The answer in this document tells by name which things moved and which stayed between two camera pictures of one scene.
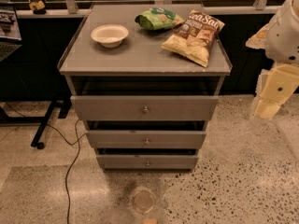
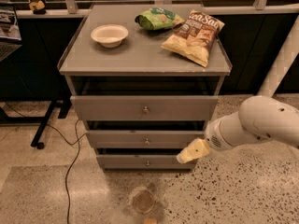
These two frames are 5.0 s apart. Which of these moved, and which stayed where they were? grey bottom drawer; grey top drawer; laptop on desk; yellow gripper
Moved: yellow gripper
Stayed: laptop on desk; grey top drawer; grey bottom drawer
